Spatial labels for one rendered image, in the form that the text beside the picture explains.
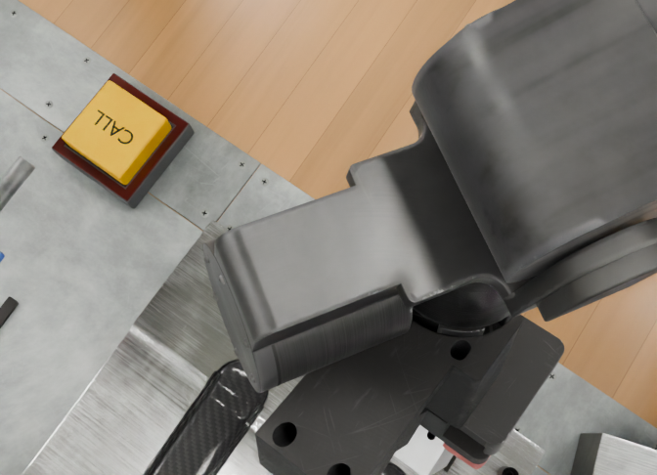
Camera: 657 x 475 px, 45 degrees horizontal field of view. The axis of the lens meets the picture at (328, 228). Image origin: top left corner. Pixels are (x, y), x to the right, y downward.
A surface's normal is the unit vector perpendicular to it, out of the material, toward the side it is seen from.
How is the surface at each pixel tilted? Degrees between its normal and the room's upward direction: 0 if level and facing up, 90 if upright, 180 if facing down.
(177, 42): 0
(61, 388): 0
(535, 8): 16
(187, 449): 8
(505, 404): 21
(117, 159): 0
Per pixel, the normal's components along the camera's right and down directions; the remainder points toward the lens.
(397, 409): 0.02, -0.58
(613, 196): -0.29, -0.14
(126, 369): -0.07, -0.22
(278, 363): 0.40, 0.52
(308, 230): 0.15, -0.33
